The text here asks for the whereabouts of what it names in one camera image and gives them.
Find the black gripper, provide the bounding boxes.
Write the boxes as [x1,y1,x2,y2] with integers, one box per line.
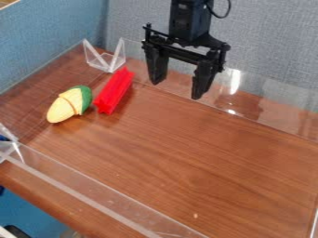
[142,23,231,99]

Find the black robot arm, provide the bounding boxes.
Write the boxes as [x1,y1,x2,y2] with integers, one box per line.
[142,0,231,99]

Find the red plastic block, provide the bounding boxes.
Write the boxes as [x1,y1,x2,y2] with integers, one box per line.
[93,68,134,114]

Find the yellow green toy corn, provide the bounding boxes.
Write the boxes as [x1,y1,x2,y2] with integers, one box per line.
[45,86,93,124]

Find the clear acrylic corner bracket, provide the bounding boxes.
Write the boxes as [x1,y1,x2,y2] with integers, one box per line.
[81,39,125,73]

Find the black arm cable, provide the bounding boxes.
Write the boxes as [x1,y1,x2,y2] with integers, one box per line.
[204,0,232,20]

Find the clear acrylic back wall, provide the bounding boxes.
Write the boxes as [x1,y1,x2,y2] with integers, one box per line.
[121,38,318,143]

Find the clear acrylic wall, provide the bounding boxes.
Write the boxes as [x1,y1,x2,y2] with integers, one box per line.
[5,144,207,238]
[121,38,318,143]

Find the clear acrylic front wall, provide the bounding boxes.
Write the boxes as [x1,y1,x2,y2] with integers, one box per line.
[5,144,207,238]

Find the clear acrylic front bracket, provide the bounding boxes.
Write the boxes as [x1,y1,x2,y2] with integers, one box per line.
[0,123,25,164]

